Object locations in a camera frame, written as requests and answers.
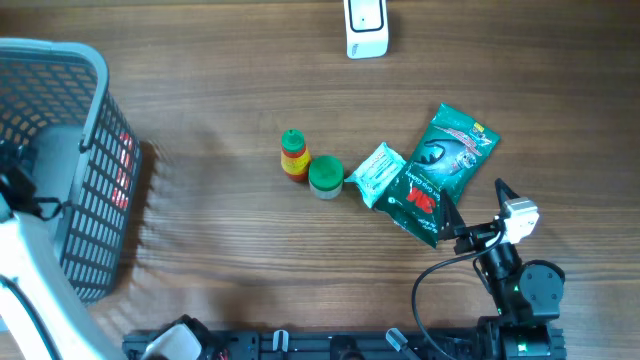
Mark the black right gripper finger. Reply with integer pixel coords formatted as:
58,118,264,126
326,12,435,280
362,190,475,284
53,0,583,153
438,189,467,241
495,178,520,218

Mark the green 3M gloves packet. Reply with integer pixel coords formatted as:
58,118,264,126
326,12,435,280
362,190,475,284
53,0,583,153
374,103,500,247

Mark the teal wet wipes packet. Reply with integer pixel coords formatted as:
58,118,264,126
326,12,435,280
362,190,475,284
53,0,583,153
345,142,406,208

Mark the green lid white jar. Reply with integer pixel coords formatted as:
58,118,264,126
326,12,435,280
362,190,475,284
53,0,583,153
308,155,344,200

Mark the red yellow sauce bottle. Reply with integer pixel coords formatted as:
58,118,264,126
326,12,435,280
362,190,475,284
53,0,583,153
281,128,312,182

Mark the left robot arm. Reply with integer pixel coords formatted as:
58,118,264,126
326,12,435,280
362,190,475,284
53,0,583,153
1,141,125,359

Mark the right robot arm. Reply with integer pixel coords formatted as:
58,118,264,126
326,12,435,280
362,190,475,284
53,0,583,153
438,179,567,359

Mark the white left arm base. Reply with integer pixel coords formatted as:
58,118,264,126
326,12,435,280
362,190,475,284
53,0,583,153
141,315,219,360

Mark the white barcode scanner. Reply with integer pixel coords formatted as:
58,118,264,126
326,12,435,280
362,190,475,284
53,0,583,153
343,0,390,60

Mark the grey plastic mesh basket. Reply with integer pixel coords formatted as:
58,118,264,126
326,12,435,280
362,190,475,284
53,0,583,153
1,38,142,304

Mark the black right camera cable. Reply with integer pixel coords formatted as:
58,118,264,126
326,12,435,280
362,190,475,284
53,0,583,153
411,230,506,360

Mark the black camera cable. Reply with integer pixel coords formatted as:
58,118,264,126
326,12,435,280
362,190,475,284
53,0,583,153
32,196,69,222
411,230,506,360

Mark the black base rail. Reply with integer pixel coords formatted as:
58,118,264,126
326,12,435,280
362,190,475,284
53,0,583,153
122,327,568,360

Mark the black left camera cable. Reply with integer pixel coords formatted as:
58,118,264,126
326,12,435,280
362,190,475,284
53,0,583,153
32,196,69,222

